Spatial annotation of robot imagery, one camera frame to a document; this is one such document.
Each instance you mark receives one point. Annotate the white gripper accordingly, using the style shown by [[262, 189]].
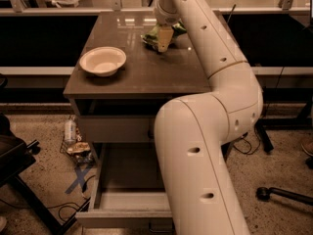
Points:
[[166, 19]]

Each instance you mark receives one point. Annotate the green jalapeno chip bag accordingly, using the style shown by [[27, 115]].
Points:
[[150, 38]]

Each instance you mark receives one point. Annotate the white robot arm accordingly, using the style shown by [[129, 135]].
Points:
[[190, 130]]

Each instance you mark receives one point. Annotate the grey drawer cabinet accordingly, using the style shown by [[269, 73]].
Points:
[[144, 83]]

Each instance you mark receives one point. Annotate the closed top drawer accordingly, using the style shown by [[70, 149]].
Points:
[[117, 129]]

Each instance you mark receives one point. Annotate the open middle drawer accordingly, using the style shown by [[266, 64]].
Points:
[[128, 190]]

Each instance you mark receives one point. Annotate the white paper bowl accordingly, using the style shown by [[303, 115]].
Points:
[[103, 61]]

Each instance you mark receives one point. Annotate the white plastic bottle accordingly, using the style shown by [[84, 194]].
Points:
[[70, 131]]

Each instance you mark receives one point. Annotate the black table leg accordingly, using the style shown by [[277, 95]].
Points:
[[265, 140]]

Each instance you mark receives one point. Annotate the black chair caster leg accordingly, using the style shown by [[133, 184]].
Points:
[[264, 194]]

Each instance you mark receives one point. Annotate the black chair left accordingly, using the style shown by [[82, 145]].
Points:
[[15, 157]]

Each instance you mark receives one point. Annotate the black middle drawer handle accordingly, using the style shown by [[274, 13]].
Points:
[[160, 230]]

